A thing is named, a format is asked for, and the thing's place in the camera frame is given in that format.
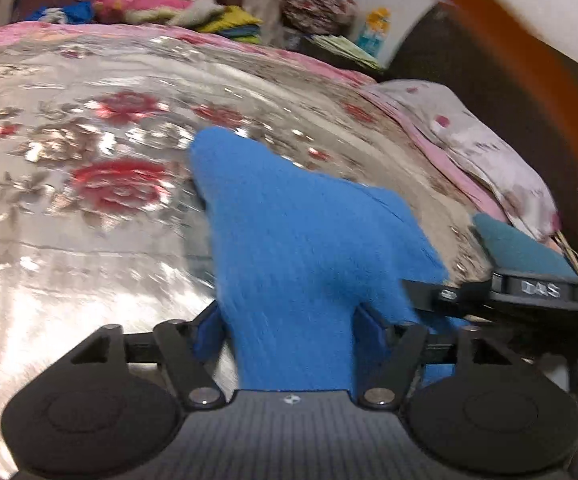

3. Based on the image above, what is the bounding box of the teal cloth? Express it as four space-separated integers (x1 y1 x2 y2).
471 212 578 277

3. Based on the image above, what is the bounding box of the yellow green folded cloth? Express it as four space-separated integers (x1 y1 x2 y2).
196 4 266 45

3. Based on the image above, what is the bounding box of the pale floral pillow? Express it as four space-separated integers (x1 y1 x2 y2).
369 79 562 243

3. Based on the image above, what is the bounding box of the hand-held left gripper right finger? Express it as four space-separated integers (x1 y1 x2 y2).
353 304 507 408

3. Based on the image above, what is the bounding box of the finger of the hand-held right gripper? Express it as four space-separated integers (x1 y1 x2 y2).
402 279 496 320

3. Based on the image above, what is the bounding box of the silver pink floral blanket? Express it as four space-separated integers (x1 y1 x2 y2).
0 22 500 476

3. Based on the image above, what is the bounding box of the blue knitted sweater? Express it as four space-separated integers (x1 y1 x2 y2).
189 127 470 393

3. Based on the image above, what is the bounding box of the blue white clothes pile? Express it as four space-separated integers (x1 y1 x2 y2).
31 1 97 25

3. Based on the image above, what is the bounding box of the dark floral round cushion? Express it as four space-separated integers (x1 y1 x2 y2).
276 0 360 33

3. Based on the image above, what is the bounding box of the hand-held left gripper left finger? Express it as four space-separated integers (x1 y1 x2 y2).
70 301 230 407

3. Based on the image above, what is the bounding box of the yellow blue bottle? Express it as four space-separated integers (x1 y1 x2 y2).
356 7 392 58

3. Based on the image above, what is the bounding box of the green paper stack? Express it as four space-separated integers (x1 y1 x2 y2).
309 34 387 71

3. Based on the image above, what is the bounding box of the orange wooden bed rail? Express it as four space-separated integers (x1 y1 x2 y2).
401 0 578 141

